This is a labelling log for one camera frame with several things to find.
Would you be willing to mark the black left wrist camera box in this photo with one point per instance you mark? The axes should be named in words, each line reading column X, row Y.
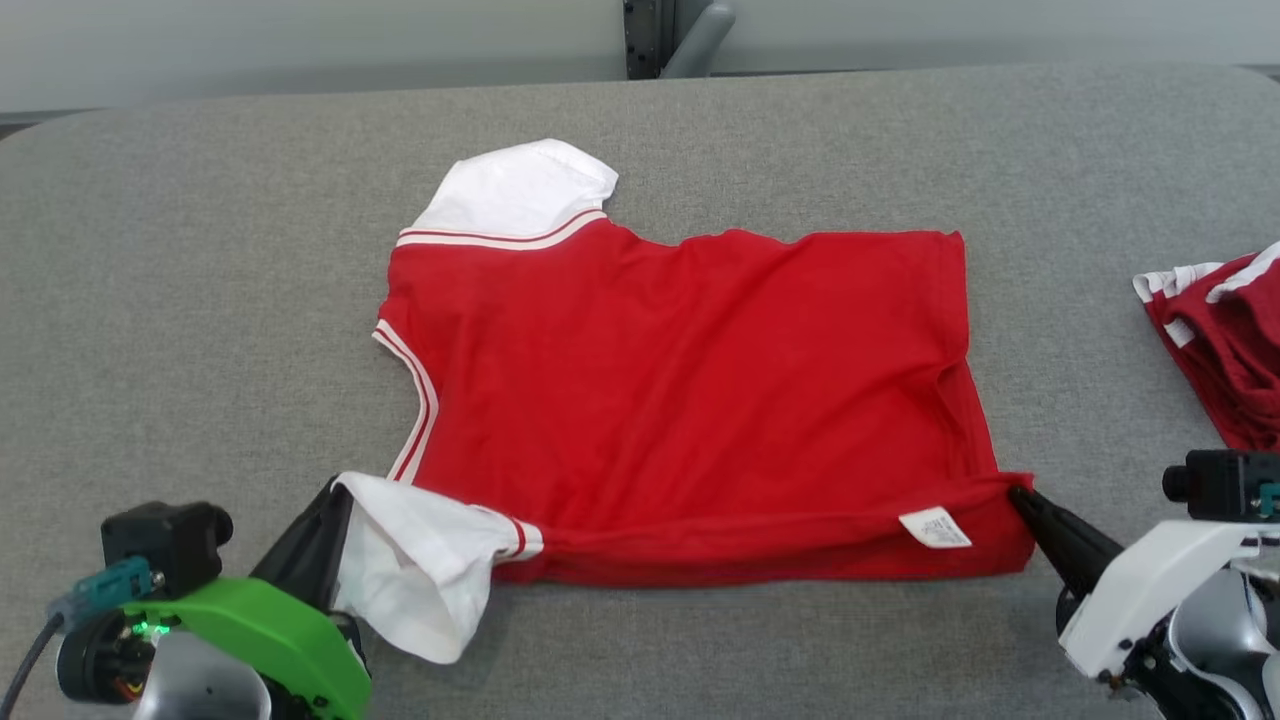
column 165, row 545

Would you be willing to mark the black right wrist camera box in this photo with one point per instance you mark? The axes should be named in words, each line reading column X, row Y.
column 1225, row 485

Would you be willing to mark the red jersey pile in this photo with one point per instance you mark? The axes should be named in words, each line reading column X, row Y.
column 1240, row 350

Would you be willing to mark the red jersey with white sleeves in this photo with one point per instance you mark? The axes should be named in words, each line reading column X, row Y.
column 680, row 400

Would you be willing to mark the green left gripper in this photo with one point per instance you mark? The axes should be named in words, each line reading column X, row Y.
column 280, row 640

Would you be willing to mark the grey fabric sofa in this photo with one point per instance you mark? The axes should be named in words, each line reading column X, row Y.
column 200, row 300

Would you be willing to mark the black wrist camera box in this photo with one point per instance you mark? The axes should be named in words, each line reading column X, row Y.
column 165, row 545
column 1225, row 485

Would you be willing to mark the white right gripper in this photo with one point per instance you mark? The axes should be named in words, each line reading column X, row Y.
column 1140, row 590

